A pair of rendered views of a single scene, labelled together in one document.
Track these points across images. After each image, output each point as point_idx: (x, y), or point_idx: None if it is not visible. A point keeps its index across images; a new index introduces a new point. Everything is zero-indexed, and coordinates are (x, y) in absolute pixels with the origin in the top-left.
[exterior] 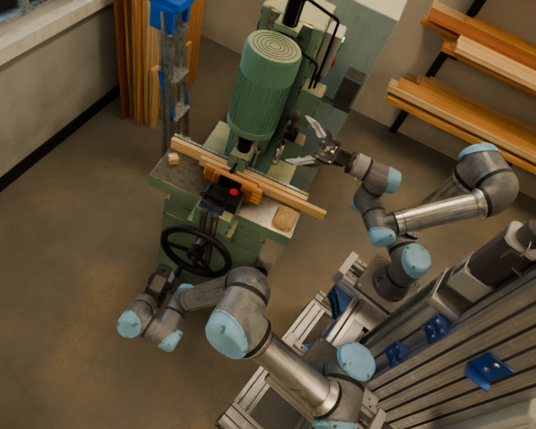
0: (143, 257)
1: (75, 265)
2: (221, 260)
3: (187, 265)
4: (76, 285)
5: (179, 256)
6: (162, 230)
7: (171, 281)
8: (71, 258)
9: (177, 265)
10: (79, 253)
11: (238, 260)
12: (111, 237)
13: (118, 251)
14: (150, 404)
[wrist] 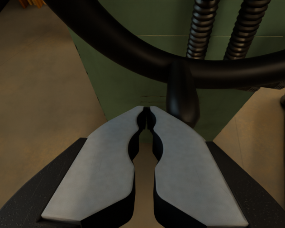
0: (90, 116)
1: (21, 154)
2: (221, 54)
3: (196, 62)
4: (29, 177)
5: (132, 87)
6: (76, 40)
7: (231, 199)
8: (15, 148)
9: (133, 106)
10: (21, 139)
11: (273, 26)
12: (50, 110)
13: (62, 121)
14: None
